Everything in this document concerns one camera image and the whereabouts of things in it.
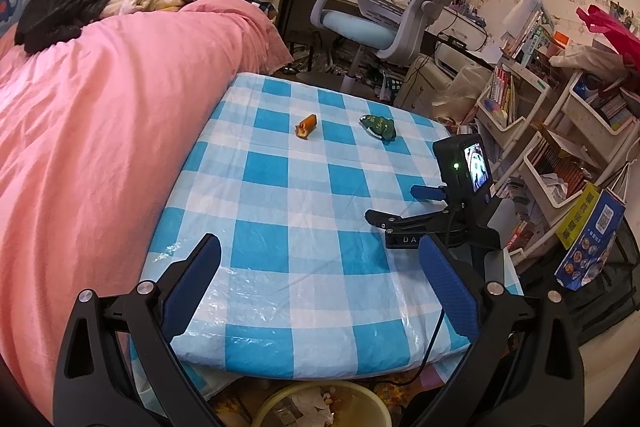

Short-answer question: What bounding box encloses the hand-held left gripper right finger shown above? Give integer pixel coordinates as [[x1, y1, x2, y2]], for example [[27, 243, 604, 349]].
[[417, 234, 586, 427]]

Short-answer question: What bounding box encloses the colourful printed floor mat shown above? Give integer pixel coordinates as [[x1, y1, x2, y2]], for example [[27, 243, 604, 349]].
[[210, 382, 436, 427]]

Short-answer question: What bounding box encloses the white wrapper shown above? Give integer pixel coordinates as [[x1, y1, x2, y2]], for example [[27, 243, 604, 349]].
[[290, 394, 333, 427]]

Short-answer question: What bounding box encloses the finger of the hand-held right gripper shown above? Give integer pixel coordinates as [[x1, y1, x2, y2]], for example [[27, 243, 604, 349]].
[[411, 185, 448, 204], [365, 208, 451, 234]]

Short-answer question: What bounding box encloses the black cable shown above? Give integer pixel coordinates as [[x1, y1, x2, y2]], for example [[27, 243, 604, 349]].
[[397, 307, 446, 388]]

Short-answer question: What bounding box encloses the row of upright books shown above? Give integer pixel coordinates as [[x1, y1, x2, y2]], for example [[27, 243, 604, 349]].
[[500, 0, 556, 68]]

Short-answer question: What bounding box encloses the magenta bag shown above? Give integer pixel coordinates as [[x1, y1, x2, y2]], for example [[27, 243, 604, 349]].
[[575, 4, 640, 72]]

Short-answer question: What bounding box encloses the blue checkered tablecloth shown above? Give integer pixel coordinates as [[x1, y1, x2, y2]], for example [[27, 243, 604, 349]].
[[130, 72, 526, 383]]

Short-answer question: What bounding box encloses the clear plastic bag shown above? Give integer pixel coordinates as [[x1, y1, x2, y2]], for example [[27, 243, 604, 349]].
[[431, 64, 493, 122]]

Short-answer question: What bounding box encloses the yellow plastic bin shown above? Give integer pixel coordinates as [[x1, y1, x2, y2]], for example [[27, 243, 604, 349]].
[[252, 382, 393, 427]]

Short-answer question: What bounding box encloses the pink duvet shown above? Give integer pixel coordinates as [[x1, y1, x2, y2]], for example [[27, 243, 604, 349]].
[[0, 0, 296, 408]]

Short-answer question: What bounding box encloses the blue paper bag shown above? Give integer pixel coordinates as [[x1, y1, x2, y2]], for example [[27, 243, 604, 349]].
[[554, 186, 628, 293]]

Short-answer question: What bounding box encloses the black jacket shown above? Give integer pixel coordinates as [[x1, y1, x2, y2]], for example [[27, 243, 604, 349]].
[[14, 0, 151, 55]]

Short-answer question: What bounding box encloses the white printer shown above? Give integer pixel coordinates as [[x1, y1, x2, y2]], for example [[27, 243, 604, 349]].
[[434, 38, 493, 75]]

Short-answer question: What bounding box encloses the white drawer cabinet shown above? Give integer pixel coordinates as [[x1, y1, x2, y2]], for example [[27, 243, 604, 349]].
[[395, 54, 451, 108]]

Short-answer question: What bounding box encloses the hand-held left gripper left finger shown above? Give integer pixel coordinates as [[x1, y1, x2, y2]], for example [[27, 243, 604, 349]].
[[52, 233, 226, 427]]

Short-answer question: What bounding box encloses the dark green wrapper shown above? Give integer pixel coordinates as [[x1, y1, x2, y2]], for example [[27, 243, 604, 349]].
[[359, 113, 398, 142]]

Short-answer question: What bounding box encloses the orange peel piece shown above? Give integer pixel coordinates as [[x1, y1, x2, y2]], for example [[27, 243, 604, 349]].
[[294, 114, 318, 140]]

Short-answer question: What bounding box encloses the cream cloth bundle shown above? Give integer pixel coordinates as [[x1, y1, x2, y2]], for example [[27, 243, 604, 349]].
[[550, 44, 631, 70]]

